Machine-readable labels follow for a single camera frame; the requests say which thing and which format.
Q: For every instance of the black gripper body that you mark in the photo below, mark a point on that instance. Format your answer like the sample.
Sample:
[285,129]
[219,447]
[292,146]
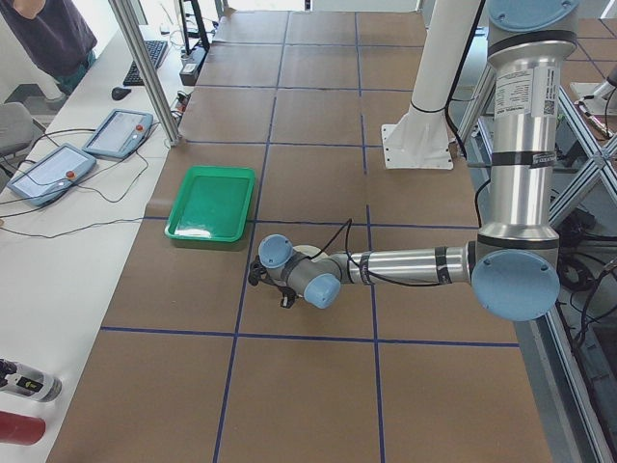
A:
[287,301]

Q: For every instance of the white round plate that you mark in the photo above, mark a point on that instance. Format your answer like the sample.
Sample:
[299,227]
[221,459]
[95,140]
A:
[308,251]

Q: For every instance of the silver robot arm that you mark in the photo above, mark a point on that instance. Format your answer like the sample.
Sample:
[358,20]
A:
[511,264]

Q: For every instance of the green plastic tray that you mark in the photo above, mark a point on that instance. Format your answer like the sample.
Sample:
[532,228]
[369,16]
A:
[212,204]

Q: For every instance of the far blue teach pendant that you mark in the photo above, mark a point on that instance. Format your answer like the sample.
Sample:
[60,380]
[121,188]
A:
[119,134]

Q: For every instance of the blue teach pendant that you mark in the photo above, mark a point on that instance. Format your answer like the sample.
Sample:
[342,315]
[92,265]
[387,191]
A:
[119,134]
[51,177]

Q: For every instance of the black power strip box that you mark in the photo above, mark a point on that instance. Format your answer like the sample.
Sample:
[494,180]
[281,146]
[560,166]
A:
[191,66]

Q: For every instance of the black computer mouse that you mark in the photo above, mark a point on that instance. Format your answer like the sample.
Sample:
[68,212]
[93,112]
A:
[119,93]

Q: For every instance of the near blue teach pendant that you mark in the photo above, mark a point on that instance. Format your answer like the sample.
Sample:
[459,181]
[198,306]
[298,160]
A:
[51,177]

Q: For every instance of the red bottle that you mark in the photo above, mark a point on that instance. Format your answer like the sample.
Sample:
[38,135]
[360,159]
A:
[21,430]

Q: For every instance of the grey office chair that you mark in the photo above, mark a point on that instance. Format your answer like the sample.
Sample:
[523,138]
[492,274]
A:
[17,128]

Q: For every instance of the person in dark shirt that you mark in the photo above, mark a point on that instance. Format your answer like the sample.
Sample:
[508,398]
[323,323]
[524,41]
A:
[55,36]

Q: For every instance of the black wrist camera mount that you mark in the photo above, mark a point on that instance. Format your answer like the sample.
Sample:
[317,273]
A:
[257,273]

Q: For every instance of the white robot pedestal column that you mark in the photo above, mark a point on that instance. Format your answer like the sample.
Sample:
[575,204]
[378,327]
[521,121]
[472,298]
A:
[420,139]

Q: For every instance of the aluminium frame post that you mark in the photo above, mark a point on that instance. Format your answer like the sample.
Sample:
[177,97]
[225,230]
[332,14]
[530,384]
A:
[130,29]

